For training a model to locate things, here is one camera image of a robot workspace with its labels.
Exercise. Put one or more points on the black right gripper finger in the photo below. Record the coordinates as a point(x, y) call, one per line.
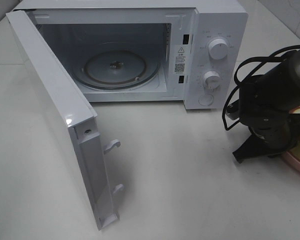
point(260, 143)

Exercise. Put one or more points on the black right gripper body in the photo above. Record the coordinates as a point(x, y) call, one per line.
point(265, 103)

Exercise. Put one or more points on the pink round plate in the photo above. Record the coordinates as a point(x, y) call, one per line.
point(291, 160)

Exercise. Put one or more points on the white round door button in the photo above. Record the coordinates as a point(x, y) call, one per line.
point(206, 99)

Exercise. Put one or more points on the white timer knob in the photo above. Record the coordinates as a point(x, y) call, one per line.
point(211, 80)

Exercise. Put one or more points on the white microwave door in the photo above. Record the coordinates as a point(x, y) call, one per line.
point(71, 119)

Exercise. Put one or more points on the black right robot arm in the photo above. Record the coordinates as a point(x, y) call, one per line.
point(284, 62)

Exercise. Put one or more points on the white upper control knob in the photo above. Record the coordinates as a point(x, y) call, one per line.
point(218, 48)

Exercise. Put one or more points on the white microwave oven body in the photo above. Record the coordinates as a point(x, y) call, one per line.
point(76, 30)

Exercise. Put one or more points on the white warning label sticker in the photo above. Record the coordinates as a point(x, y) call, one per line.
point(180, 59)

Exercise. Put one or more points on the glass microwave turntable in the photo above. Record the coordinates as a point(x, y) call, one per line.
point(117, 70)

